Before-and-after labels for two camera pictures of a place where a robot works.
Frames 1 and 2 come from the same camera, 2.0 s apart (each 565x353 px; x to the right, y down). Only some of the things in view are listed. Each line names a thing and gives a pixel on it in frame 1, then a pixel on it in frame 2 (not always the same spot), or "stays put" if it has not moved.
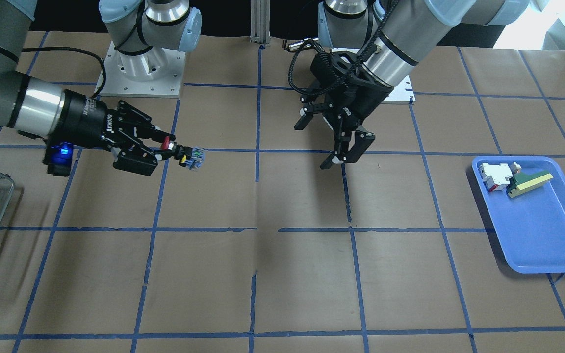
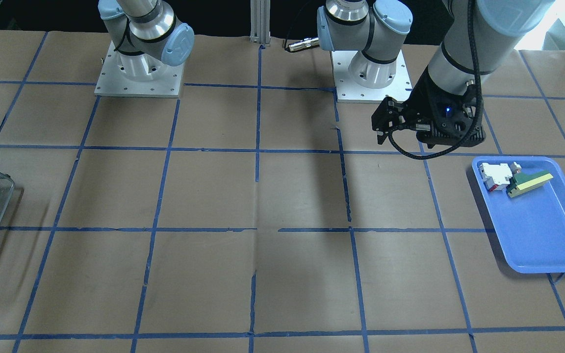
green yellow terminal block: x=521 y=182 stays put
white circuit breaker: x=497 y=177 stays put
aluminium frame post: x=260 y=14 stays put
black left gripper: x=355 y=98 to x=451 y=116
